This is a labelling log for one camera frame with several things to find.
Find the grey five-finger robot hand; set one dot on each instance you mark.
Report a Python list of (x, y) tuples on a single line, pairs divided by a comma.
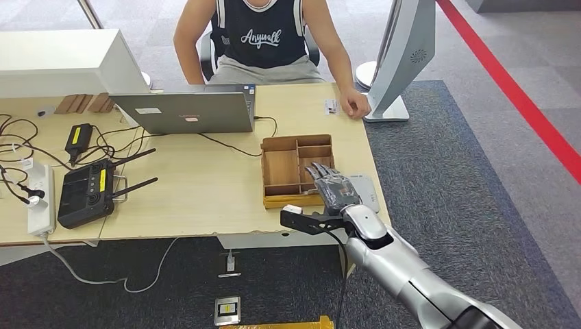
[(336, 190)]

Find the person's left hand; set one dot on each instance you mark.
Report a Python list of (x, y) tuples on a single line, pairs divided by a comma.
[(355, 103)]

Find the white room key card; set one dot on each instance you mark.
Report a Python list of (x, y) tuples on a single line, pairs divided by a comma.
[(308, 191)]

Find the wooden organizer box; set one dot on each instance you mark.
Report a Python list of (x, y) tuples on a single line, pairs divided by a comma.
[(279, 168)]

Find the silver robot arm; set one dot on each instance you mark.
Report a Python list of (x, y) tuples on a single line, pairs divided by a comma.
[(395, 272)]

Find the person's left forearm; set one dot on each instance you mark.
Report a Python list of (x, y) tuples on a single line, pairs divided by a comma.
[(342, 68)]

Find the person's right forearm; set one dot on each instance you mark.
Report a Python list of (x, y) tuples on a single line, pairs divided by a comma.
[(190, 63)]

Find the grey card reader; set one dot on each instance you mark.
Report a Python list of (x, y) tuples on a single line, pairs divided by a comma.
[(370, 193)]

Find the person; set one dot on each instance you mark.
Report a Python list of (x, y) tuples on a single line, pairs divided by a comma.
[(268, 50)]

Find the metal pole with round base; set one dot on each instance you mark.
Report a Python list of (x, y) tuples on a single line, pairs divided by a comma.
[(363, 75), (90, 13)]

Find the black office chair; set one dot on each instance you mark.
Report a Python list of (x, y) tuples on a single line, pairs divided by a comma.
[(313, 50)]

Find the silver standing monitor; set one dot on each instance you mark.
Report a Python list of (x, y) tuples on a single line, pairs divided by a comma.
[(408, 45)]

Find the light wood desk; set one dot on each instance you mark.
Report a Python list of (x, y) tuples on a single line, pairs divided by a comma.
[(18, 227), (254, 239)]

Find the white floor plug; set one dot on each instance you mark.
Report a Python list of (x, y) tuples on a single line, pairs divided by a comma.
[(230, 263)]

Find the yellow cardboard piece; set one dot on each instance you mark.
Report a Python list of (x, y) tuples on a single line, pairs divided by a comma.
[(281, 324)]

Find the red floor tape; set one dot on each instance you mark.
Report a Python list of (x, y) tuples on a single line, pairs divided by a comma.
[(499, 68)]

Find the silver floor socket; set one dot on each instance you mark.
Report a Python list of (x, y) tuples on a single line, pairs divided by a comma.
[(227, 311)]

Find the grey laptop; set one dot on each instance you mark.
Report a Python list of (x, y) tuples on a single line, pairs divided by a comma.
[(181, 113)]

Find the grey furniture edge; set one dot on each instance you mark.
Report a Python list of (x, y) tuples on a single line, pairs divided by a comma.
[(522, 4)]

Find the wooden block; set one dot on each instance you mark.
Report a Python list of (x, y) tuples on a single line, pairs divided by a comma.
[(101, 102), (71, 103)]

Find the black remote controller with antennas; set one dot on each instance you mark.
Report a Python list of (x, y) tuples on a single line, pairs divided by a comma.
[(81, 200)]

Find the black power adapter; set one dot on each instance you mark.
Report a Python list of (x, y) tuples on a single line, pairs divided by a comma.
[(78, 138)]

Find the white power strip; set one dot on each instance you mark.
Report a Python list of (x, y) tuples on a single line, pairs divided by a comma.
[(42, 218)]

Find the small grey pad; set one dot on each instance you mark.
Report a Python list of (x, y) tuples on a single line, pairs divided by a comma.
[(44, 111)]

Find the black plug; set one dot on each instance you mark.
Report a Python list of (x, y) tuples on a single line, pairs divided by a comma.
[(31, 192)]

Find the white cabinet box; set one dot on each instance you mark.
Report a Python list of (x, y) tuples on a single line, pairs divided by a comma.
[(54, 59)]

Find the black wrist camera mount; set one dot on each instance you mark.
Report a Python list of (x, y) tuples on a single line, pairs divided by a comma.
[(308, 223)]

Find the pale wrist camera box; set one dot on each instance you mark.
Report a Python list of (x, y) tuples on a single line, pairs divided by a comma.
[(292, 209)]

